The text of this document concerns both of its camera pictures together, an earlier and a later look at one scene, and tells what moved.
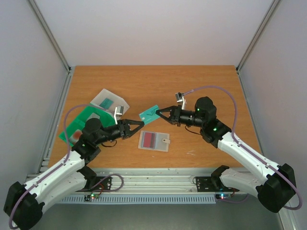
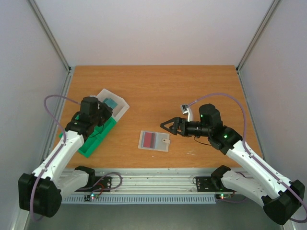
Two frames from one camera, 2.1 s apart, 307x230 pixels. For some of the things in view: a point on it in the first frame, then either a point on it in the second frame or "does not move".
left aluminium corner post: (56, 44) does not move
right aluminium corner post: (274, 5) does not move
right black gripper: (175, 115) -> (180, 125)
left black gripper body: (122, 132) -> (105, 115)
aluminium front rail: (154, 181) does not move
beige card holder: (154, 141) does not move
